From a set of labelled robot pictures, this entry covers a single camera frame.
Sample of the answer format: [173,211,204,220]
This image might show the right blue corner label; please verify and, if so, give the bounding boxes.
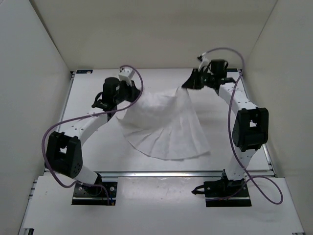
[226,68,238,72]

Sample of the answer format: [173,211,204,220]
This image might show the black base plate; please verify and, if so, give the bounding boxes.
[71,180,118,206]
[191,178,252,208]

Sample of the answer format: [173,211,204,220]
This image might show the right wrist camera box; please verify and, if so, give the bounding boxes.
[197,52,210,71]

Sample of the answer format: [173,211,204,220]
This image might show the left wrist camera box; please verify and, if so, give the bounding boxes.
[118,68,134,84]

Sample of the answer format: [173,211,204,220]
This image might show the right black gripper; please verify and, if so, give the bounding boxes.
[182,69,215,91]

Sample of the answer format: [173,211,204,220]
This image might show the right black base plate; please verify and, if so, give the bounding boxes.
[191,178,252,208]

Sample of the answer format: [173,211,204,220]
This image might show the aluminium front rail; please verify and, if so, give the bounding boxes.
[99,171,222,178]

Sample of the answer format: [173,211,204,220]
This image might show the white pleated skirt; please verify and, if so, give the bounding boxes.
[117,87,210,161]

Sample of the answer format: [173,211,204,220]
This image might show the left blue corner label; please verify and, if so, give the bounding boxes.
[76,70,93,74]

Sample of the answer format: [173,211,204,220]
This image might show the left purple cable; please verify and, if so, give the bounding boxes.
[41,65,144,205]

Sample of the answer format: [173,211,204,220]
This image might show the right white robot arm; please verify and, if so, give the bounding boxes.
[182,59,269,196]

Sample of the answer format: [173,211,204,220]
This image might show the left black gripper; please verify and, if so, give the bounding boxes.
[115,77,142,102]

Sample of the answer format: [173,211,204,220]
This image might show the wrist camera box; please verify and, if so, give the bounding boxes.
[197,52,210,71]
[118,68,134,84]

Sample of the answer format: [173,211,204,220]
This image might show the blue corner label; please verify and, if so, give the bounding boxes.
[76,70,93,74]
[226,68,238,72]

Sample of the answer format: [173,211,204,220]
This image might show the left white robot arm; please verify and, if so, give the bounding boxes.
[44,77,142,195]

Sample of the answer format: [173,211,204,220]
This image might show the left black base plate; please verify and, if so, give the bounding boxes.
[71,180,118,206]

